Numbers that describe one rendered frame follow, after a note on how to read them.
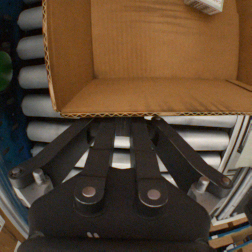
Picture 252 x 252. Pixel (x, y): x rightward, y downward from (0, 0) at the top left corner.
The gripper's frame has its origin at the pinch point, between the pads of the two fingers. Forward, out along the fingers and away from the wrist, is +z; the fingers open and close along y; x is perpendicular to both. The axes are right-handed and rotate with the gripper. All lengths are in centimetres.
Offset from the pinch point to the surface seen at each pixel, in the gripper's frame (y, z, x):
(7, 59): -21.1, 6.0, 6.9
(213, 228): 95, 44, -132
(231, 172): 67, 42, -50
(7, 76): -21.0, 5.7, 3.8
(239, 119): 27.4, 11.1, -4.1
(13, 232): -28.9, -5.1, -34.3
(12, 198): -22.9, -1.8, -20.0
